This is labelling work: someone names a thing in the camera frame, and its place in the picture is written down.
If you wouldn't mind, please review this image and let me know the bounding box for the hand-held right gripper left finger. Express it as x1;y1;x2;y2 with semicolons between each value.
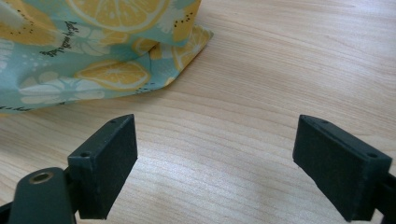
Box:
67;113;138;220

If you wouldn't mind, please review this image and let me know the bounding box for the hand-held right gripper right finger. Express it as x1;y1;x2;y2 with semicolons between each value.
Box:
292;114;393;222

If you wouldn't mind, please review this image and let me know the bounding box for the lemon print teal cloth bag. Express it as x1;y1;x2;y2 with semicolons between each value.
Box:
0;0;215;114

